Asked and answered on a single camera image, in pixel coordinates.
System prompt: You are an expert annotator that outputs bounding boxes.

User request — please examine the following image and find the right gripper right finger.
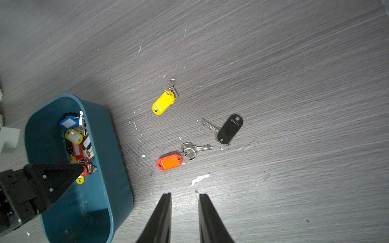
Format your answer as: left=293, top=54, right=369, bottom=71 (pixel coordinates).
left=199, top=194, right=234, bottom=243

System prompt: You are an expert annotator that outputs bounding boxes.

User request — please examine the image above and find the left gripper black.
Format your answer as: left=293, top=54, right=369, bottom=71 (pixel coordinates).
left=1, top=163, right=85, bottom=237

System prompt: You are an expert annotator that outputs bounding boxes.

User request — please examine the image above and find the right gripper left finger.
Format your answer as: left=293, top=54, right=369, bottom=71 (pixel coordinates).
left=137, top=193, right=172, bottom=243

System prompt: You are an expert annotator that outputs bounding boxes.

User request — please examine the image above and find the teal plastic storage box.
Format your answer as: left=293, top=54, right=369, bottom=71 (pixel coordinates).
left=24, top=93, right=133, bottom=243

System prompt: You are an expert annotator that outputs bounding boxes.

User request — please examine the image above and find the black tag key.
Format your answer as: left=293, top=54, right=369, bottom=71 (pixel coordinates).
left=201, top=114, right=243, bottom=145

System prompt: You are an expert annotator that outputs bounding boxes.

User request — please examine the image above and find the red white tag key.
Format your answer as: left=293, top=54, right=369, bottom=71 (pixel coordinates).
left=72, top=144, right=84, bottom=161

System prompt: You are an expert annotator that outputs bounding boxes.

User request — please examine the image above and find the yellow white tag key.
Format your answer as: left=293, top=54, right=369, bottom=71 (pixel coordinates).
left=65, top=129, right=84, bottom=145

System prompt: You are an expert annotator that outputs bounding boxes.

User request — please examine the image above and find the blue tag key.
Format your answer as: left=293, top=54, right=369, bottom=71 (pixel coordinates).
left=58, top=111, right=84, bottom=130

